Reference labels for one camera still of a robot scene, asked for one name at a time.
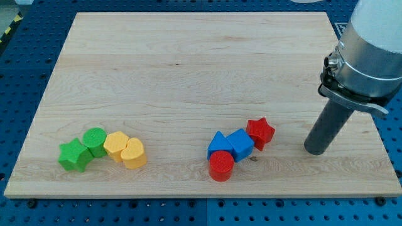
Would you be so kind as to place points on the green star block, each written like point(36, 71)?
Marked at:
point(74, 156)

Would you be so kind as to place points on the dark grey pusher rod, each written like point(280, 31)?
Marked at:
point(327, 126)

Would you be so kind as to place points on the red cylinder block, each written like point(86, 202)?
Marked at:
point(221, 164)

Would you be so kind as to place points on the light wooden board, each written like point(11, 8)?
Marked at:
point(173, 80)

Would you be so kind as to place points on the yellow heart block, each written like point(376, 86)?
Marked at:
point(134, 156)

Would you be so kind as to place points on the yellow black hazard tape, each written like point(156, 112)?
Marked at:
point(11, 29)

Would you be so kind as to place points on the red star block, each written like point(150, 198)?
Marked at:
point(260, 132)

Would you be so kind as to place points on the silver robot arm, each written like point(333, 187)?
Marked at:
point(364, 71)

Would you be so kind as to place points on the blue triangle block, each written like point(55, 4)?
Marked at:
point(219, 143)

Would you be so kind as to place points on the green cylinder block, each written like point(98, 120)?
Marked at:
point(94, 139)

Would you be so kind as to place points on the blue cube block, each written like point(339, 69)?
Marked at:
point(241, 143)

